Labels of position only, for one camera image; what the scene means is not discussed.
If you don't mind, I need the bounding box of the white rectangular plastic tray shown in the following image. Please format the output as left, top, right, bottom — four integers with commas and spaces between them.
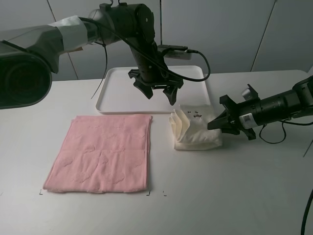
95, 67, 211, 114

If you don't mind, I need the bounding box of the black camera cable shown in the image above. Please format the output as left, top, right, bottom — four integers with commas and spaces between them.
80, 18, 211, 81
259, 117, 313, 235

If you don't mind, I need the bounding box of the cream white terry towel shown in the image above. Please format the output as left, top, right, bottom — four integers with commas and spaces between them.
169, 105, 223, 150

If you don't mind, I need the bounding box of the left black camera cable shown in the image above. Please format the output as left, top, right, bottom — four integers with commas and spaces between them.
80, 18, 211, 81

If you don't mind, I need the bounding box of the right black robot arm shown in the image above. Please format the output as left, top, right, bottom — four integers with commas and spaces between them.
207, 76, 313, 141

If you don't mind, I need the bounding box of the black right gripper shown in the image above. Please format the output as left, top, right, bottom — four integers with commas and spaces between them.
207, 95, 256, 140

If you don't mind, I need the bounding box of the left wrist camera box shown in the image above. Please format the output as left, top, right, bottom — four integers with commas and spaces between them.
157, 45, 192, 60

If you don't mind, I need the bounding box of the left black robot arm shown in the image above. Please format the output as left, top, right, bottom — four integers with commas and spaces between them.
0, 3, 183, 109

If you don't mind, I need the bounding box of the pink terry towel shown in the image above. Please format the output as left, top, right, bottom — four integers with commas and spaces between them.
43, 114, 153, 193

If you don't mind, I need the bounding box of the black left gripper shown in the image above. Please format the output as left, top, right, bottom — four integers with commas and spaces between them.
128, 69, 183, 106

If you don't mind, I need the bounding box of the right black camera cable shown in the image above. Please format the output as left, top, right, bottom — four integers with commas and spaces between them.
259, 117, 313, 235

